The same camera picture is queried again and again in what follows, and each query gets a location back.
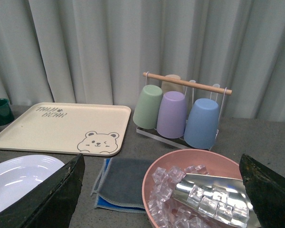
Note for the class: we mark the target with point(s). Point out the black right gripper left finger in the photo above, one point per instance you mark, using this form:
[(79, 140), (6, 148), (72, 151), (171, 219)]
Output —
[(52, 203)]

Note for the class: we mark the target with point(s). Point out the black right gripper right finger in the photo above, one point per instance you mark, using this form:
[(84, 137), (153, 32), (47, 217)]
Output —
[(266, 191)]

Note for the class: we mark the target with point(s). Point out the white round plate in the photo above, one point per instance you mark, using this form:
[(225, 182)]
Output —
[(20, 175)]

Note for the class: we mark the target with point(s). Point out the metal ice scoop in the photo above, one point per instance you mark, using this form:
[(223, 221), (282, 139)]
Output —
[(222, 200)]

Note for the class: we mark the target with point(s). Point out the pink bowl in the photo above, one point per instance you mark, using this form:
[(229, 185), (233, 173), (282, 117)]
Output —
[(216, 164)]

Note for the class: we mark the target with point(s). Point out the grey cloth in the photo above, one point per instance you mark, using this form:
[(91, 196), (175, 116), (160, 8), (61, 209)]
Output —
[(126, 180)]

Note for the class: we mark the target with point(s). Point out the beige bear serving tray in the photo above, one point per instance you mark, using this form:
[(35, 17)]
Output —
[(90, 129)]

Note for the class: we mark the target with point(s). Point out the blue cup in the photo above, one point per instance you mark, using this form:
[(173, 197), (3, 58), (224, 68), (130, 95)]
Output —
[(202, 124)]

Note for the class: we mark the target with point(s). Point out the dark green mug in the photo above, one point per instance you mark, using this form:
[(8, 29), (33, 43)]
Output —
[(6, 115)]

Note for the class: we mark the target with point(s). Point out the clear ice cubes pile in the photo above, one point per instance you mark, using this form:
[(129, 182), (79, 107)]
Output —
[(168, 212)]

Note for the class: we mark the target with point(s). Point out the purple cup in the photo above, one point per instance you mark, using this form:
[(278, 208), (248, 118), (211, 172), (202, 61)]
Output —
[(172, 115)]

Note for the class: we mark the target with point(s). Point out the green cup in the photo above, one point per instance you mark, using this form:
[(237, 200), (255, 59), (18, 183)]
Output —
[(147, 108)]

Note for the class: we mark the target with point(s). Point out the beige cup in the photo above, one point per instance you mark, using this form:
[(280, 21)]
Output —
[(167, 86)]

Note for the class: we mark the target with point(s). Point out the grey curtain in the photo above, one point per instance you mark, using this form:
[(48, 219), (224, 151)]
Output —
[(95, 51)]

